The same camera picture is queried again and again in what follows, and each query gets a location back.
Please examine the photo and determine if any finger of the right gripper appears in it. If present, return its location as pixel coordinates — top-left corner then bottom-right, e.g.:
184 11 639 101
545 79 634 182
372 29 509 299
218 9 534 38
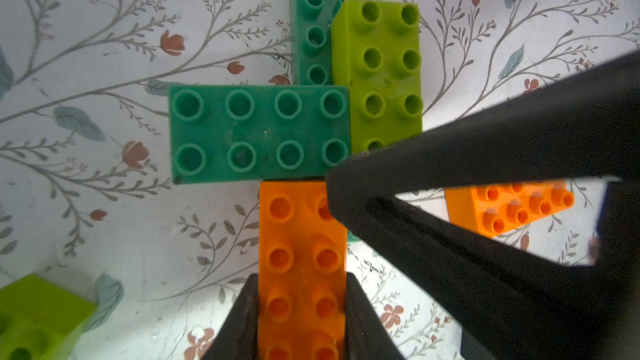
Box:
326 53 639 359

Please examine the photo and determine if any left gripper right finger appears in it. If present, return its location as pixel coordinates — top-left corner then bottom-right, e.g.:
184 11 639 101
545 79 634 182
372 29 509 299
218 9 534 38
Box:
345 273 404 360

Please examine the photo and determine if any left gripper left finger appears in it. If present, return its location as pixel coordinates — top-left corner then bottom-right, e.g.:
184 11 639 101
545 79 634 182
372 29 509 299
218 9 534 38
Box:
202 273 259 360

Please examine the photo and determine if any orange lego brick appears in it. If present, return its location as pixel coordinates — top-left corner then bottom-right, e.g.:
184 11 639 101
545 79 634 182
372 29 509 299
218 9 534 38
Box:
258 181 348 359
444 180 575 238

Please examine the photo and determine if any dark green lego brick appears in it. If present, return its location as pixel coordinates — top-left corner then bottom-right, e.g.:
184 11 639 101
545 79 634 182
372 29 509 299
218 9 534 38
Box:
289 0 344 85
168 85 351 184

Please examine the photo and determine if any lime lego brick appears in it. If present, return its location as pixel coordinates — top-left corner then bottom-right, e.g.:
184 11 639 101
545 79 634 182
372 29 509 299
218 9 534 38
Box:
330 0 423 153
1 274 98 359

